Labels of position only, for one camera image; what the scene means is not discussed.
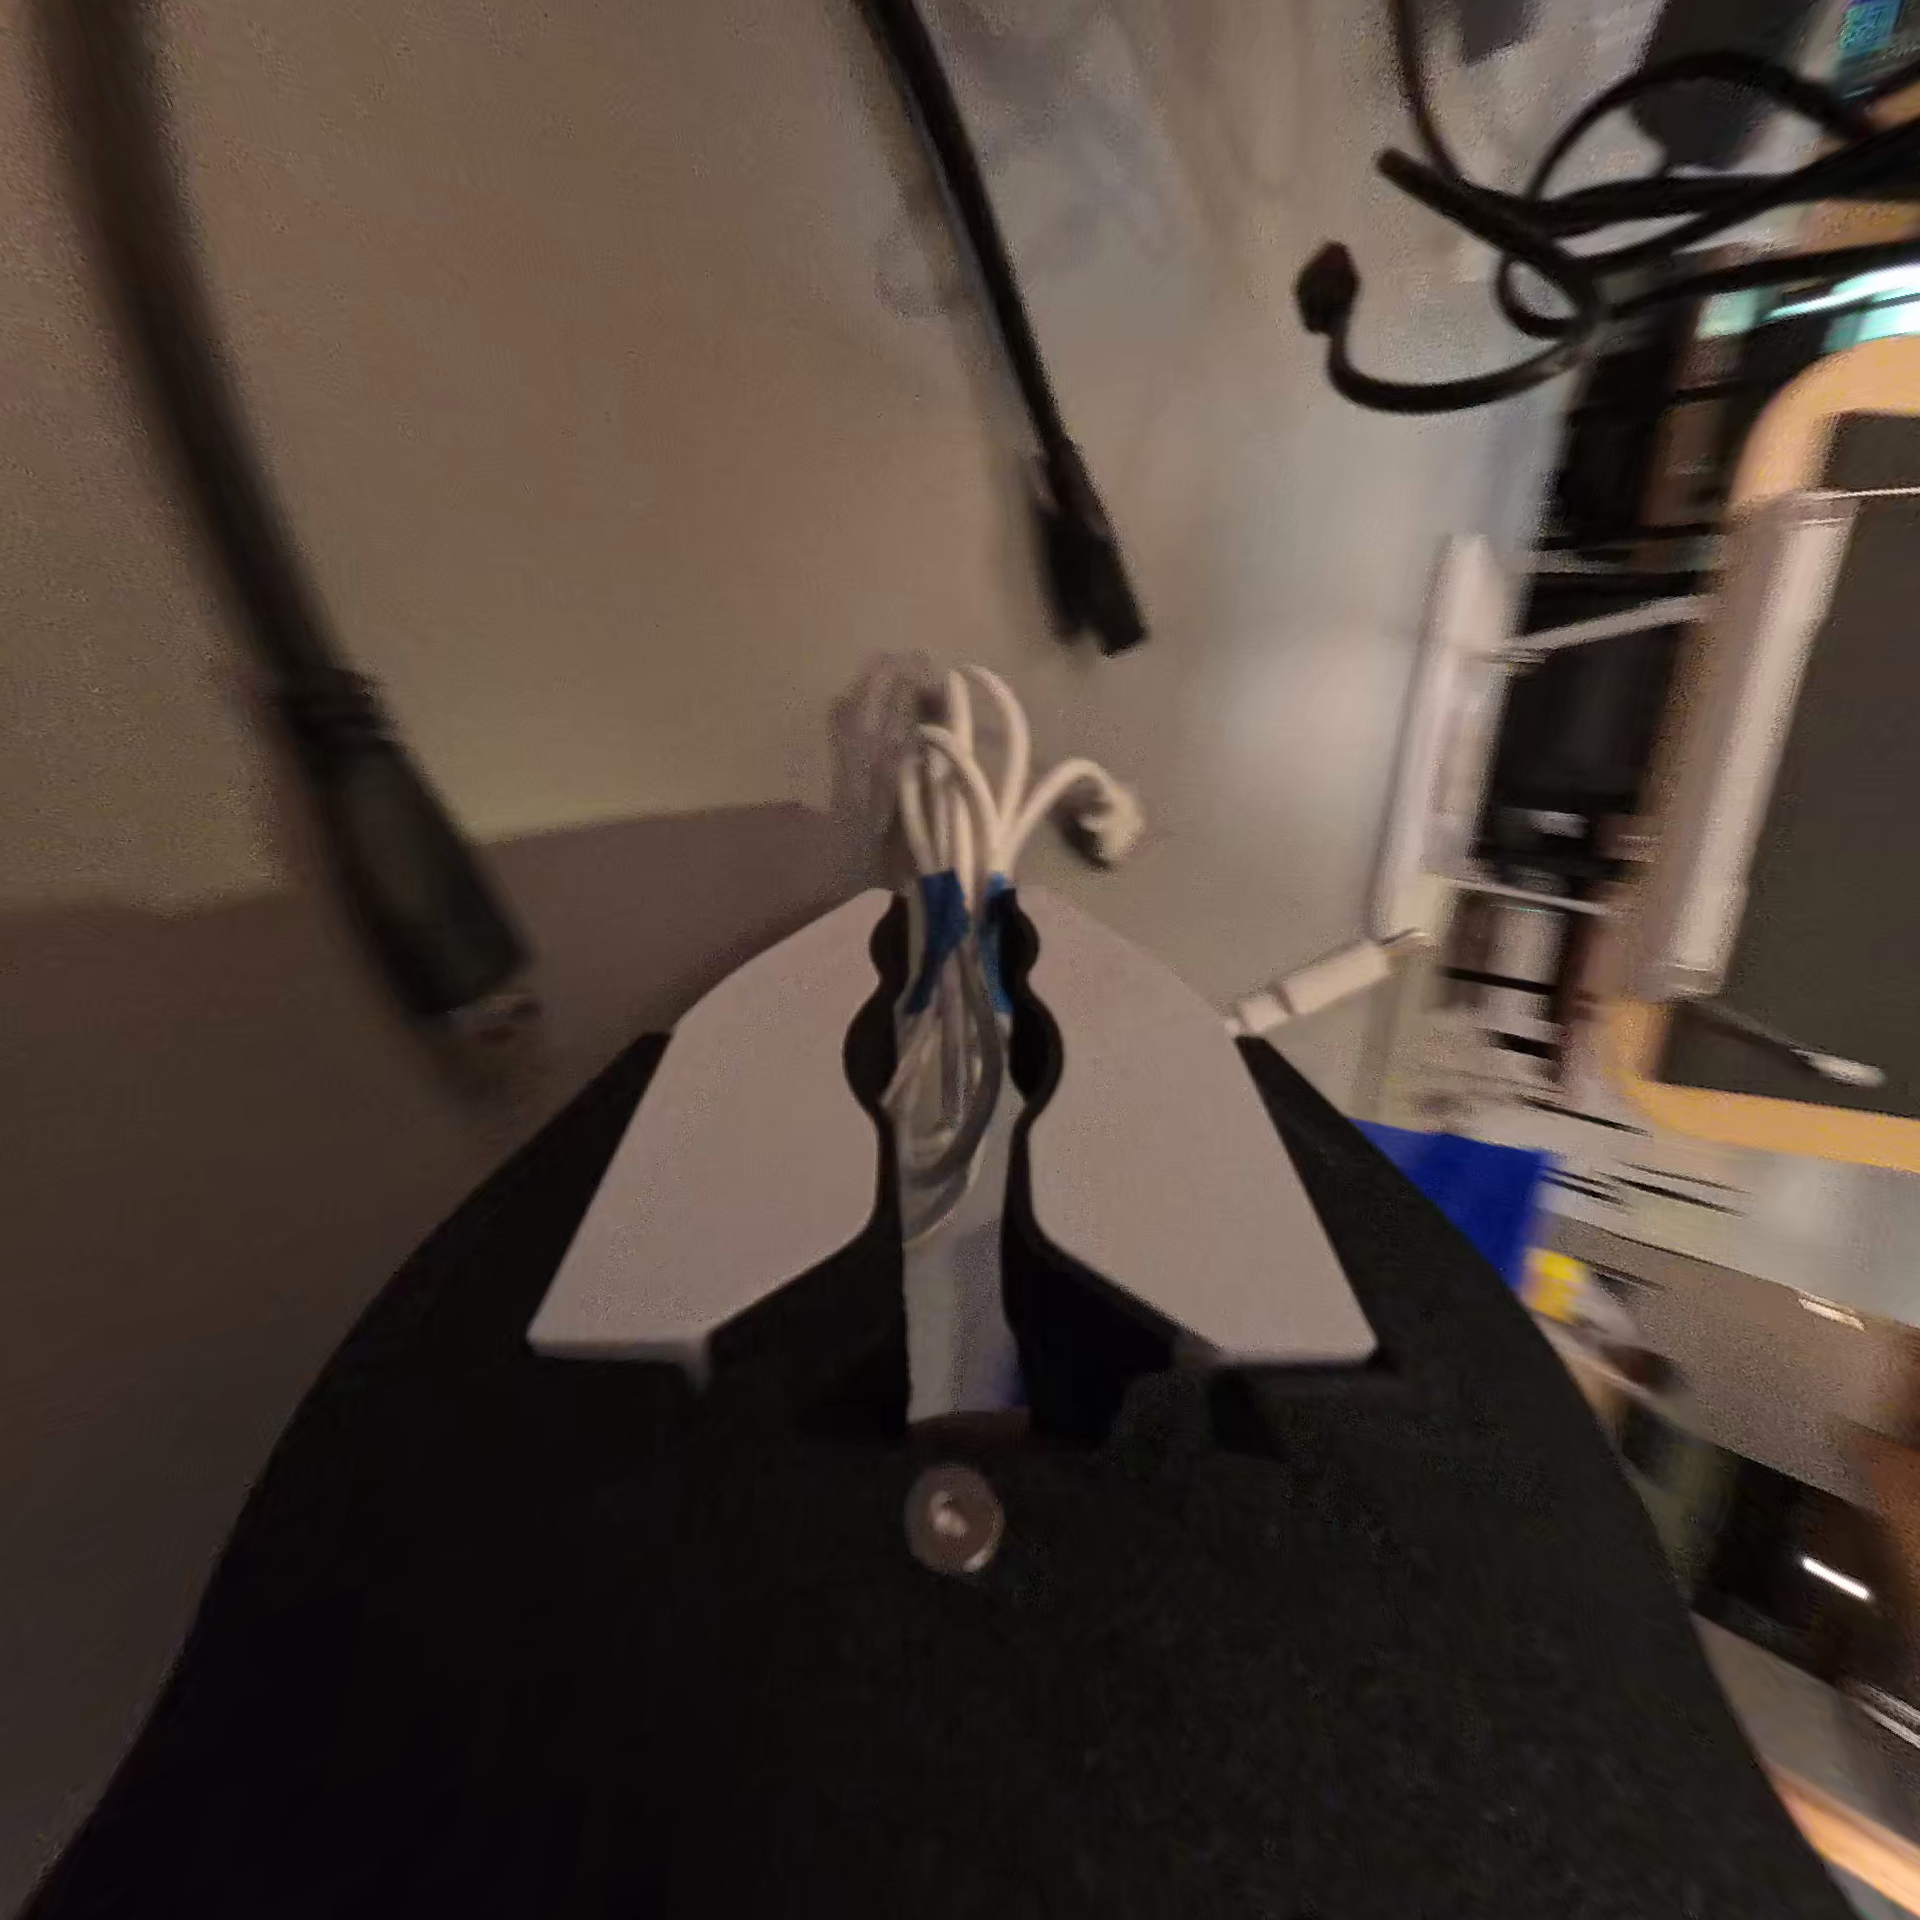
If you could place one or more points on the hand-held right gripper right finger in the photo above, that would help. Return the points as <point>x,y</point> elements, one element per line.
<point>1185,1171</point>

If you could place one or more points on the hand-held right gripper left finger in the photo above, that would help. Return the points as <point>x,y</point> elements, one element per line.
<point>734,1171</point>

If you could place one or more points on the grey desk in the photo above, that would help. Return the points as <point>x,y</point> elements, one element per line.
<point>600,451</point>

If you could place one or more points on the blue box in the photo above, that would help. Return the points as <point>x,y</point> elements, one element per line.
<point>1470,1185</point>

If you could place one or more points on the white folding stand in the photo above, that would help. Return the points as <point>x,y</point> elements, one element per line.
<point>1754,750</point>

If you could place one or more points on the wooden board with dark panel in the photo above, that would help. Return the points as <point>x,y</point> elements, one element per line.
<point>1860,750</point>

